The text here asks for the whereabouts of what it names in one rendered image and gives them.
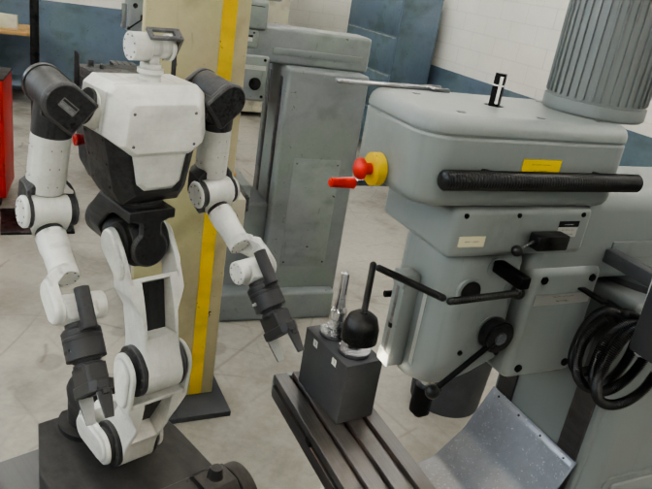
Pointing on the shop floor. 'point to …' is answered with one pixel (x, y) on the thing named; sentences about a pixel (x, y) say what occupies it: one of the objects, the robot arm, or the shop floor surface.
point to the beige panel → (202, 11)
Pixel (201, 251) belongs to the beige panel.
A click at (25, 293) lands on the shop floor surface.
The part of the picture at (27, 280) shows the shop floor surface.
